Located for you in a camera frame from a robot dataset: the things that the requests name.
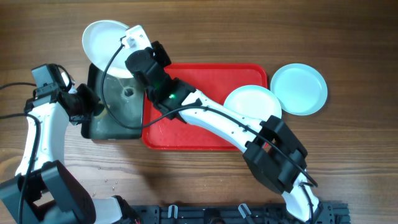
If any green yellow sponge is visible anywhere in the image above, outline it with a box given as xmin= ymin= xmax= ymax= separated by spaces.
xmin=93 ymin=103 xmax=107 ymax=119

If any white round plate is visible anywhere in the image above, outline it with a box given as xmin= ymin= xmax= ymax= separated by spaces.
xmin=82 ymin=20 xmax=133 ymax=78

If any light blue plate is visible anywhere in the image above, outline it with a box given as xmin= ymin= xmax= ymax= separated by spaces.
xmin=271 ymin=63 xmax=328 ymax=116
xmin=223 ymin=85 xmax=282 ymax=121

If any light blue plate front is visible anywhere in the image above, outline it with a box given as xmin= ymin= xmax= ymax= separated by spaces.
xmin=271 ymin=63 xmax=328 ymax=116

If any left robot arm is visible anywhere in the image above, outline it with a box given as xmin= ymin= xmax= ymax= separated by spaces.
xmin=1 ymin=63 xmax=142 ymax=223

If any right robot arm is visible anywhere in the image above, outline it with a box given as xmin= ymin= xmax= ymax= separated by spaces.
xmin=121 ymin=25 xmax=319 ymax=223

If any black metal tray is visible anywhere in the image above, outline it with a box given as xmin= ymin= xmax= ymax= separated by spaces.
xmin=81 ymin=75 xmax=144 ymax=140

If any red plastic tray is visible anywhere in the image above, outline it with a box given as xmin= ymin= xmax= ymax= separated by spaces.
xmin=142 ymin=63 xmax=268 ymax=151

